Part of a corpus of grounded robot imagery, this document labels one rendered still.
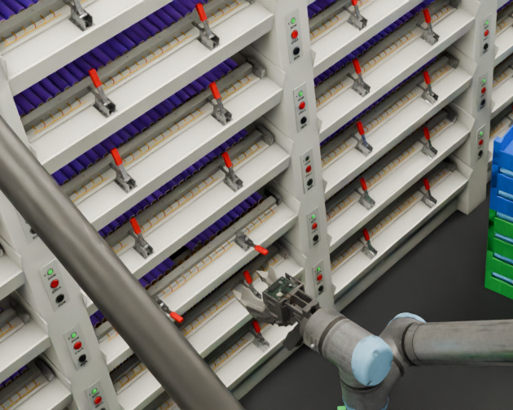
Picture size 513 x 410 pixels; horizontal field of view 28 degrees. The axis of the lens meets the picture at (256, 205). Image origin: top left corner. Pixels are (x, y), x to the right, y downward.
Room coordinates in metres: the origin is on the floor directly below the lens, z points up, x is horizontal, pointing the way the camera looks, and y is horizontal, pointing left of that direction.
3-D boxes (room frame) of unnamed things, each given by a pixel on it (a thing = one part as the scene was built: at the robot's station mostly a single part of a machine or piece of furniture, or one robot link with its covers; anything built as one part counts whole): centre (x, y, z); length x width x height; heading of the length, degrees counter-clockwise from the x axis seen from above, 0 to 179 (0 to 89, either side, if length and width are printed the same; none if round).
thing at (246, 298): (1.43, 0.05, 0.68); 0.09 x 0.03 x 0.06; 55
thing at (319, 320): (1.31, -0.09, 0.68); 0.10 x 0.05 x 0.09; 128
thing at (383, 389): (1.24, -0.17, 0.57); 0.12 x 0.09 x 0.12; 135
